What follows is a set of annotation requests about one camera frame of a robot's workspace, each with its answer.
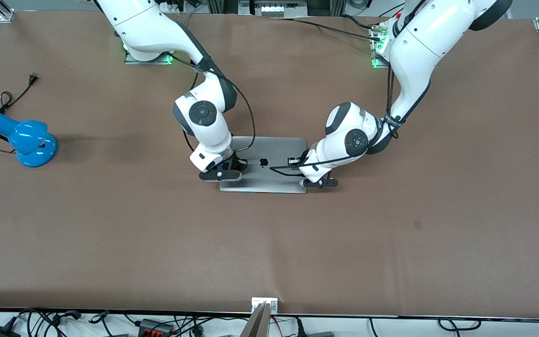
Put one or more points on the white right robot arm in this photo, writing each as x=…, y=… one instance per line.
x=157, y=28

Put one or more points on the blue desk lamp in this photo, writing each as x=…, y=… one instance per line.
x=28, y=135

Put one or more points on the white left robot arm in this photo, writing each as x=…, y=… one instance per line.
x=419, y=47

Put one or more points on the grey power strip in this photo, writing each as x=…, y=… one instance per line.
x=274, y=9

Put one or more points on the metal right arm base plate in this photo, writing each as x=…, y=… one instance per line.
x=148, y=62

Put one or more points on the silver camera mount bracket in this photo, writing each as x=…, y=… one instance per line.
x=258, y=323

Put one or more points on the silver laptop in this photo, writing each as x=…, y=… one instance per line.
x=269, y=150

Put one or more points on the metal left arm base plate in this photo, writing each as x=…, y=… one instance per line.
x=375, y=56

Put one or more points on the black orange connector block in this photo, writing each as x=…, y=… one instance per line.
x=155, y=326

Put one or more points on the black power adapter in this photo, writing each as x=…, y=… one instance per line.
x=0, y=332

